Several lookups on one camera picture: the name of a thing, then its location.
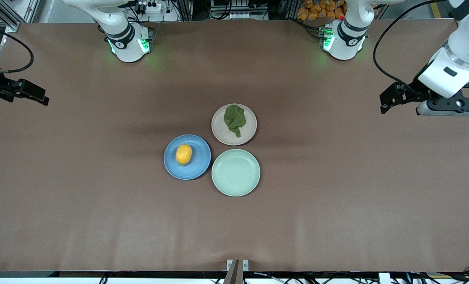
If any white power strip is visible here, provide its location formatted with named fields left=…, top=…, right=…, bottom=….
left=134, top=0, right=164, bottom=15

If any pile of orange fruits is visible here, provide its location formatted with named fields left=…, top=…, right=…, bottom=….
left=296, top=0, right=347, bottom=21

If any green lettuce leaf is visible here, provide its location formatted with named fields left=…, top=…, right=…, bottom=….
left=224, top=104, right=246, bottom=138

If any metal table edge bracket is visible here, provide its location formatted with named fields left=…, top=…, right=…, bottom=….
left=227, top=259, right=250, bottom=284

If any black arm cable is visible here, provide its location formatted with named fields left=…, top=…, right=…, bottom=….
left=372, top=0, right=458, bottom=94
left=0, top=22, right=35, bottom=74

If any blue plate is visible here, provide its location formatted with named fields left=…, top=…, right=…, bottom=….
left=164, top=135, right=212, bottom=181

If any pale beige plate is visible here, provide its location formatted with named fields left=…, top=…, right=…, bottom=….
left=211, top=103, right=257, bottom=146

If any yellow lemon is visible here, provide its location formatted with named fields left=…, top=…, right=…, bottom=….
left=175, top=144, right=193, bottom=166

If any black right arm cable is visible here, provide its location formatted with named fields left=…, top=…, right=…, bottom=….
left=0, top=22, right=35, bottom=74

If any mint green plate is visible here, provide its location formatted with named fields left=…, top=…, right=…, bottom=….
left=211, top=149, right=261, bottom=197

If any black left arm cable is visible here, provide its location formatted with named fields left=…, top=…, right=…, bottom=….
left=372, top=0, right=458, bottom=94

